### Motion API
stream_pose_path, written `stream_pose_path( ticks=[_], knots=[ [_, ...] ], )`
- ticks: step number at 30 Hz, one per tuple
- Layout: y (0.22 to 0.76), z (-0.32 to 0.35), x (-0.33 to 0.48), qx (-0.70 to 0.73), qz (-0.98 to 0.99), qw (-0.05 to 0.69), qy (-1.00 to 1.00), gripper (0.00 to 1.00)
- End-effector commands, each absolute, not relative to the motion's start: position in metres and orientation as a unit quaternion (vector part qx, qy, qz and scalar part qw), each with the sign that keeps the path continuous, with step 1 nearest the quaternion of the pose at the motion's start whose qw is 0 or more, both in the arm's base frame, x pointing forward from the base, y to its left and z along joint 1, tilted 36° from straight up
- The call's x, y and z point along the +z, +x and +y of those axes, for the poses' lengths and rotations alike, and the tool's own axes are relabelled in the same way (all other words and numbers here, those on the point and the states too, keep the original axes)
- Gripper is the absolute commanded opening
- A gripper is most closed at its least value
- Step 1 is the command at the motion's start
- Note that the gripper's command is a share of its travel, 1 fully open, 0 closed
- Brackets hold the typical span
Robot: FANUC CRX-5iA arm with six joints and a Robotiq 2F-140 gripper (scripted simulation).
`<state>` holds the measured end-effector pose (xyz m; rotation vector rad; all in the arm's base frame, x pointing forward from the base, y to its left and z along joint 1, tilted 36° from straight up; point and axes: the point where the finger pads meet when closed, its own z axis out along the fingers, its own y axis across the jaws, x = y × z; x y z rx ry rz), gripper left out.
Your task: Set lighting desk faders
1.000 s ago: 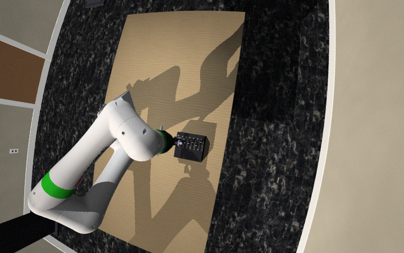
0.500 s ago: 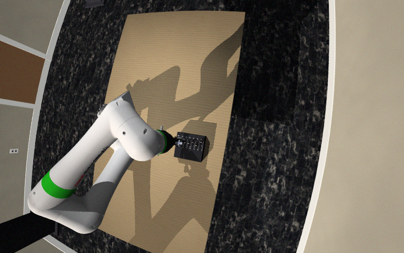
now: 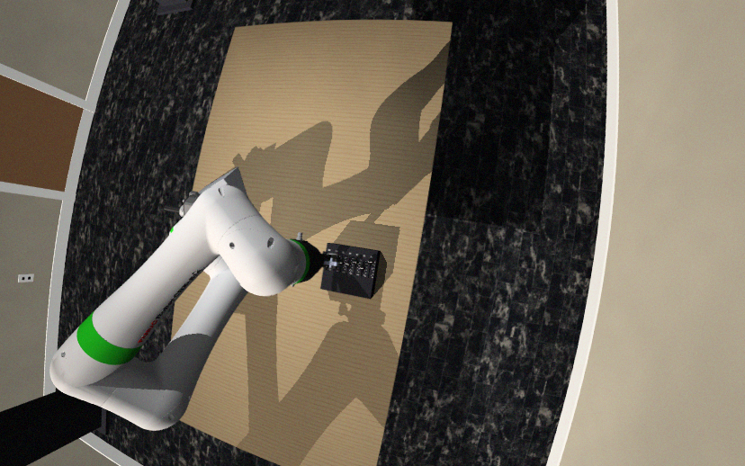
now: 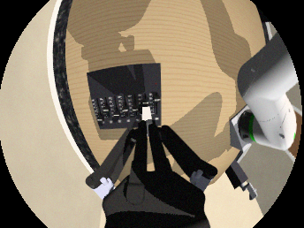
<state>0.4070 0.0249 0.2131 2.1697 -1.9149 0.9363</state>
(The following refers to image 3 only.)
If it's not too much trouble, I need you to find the black lighting desk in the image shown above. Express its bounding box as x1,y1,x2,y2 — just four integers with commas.
320,243,381,299

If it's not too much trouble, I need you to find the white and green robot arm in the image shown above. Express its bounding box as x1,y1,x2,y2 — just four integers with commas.
49,184,319,431

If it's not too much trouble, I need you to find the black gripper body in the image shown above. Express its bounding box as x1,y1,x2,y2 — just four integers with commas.
315,247,328,271

